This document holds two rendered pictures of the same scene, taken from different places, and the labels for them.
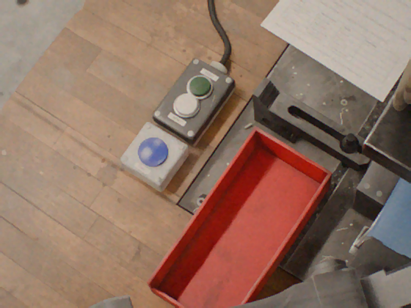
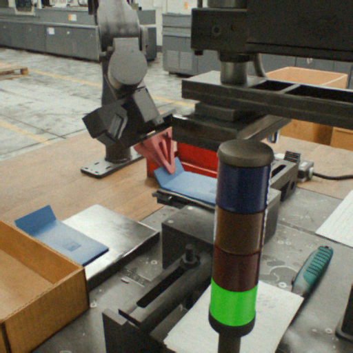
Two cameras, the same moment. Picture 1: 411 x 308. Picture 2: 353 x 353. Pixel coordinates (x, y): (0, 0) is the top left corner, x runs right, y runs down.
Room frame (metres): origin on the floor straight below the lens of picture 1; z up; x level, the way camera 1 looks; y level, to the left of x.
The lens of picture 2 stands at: (0.15, -0.81, 1.29)
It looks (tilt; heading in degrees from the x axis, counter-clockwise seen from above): 25 degrees down; 83
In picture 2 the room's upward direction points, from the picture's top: straight up
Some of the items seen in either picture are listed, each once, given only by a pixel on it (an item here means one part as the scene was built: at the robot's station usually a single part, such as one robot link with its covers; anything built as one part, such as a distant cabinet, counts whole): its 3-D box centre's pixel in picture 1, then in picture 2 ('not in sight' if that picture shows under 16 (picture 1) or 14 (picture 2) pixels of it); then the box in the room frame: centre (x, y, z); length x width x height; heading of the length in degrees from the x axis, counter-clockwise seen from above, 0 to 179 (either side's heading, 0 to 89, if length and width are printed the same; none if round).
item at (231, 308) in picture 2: not in sight; (233, 293); (0.23, -0.57, 1.07); 0.04 x 0.04 x 0.03
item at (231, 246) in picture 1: (241, 234); (205, 169); (0.33, -0.03, 0.93); 0.25 x 0.12 x 0.06; 135
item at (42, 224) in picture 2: not in sight; (60, 234); (0.04, -0.26, 0.93); 0.15 x 0.07 x 0.03; 134
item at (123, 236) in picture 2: not in sight; (91, 242); (0.09, -0.25, 0.91); 0.17 x 0.16 x 0.02; 45
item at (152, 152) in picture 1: (153, 152); not in sight; (0.46, 0.06, 0.93); 0.04 x 0.04 x 0.02
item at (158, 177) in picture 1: (155, 160); not in sight; (0.46, 0.06, 0.90); 0.07 x 0.07 x 0.06; 45
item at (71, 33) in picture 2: not in sight; (54, 30); (-1.33, 8.94, 0.49); 5.51 x 1.02 x 0.97; 132
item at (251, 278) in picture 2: not in sight; (236, 258); (0.23, -0.57, 1.10); 0.04 x 0.04 x 0.03
